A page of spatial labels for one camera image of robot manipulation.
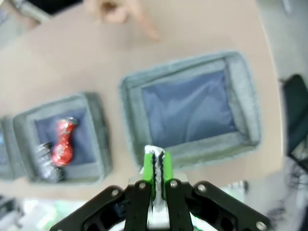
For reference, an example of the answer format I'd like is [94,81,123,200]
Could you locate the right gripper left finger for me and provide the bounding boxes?
[49,151,157,231]

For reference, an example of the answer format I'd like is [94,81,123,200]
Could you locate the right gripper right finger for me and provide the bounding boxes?
[158,150,271,231]

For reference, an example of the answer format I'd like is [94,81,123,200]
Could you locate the white paper ball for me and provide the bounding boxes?
[139,144,170,229]

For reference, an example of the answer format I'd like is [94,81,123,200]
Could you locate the crushed red soda can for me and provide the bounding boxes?
[51,117,79,167]

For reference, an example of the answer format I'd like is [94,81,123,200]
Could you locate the crushed black silver can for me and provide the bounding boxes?
[36,141,64,182]

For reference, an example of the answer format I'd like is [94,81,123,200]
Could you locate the person's left hand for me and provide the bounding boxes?
[85,0,161,41]

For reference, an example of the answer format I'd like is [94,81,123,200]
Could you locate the grey fabric basket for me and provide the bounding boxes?
[0,115,19,181]
[12,92,113,184]
[119,50,263,170]

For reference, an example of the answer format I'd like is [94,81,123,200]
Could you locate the black office chair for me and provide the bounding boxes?
[281,74,308,167]

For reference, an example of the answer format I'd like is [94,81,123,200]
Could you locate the black trousers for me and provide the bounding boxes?
[31,0,85,15]

